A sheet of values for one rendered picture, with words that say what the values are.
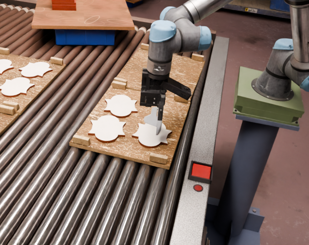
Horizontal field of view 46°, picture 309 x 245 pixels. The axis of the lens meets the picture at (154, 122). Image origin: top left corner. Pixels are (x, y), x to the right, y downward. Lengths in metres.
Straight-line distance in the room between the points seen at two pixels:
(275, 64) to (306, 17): 0.33
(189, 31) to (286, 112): 0.67
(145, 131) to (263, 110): 0.56
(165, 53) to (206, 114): 0.47
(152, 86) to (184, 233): 0.46
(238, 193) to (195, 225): 0.93
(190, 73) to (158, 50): 0.66
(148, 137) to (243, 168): 0.72
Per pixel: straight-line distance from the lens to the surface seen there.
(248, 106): 1.58
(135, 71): 1.68
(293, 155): 2.97
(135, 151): 1.21
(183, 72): 1.72
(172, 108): 1.44
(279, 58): 1.56
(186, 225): 1.05
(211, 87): 1.67
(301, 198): 2.64
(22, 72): 1.65
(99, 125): 1.30
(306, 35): 1.36
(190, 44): 1.10
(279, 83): 1.61
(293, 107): 1.61
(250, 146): 1.76
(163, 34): 1.05
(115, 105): 1.41
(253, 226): 2.27
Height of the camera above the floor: 1.73
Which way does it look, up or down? 36 degrees down
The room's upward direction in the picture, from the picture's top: 6 degrees clockwise
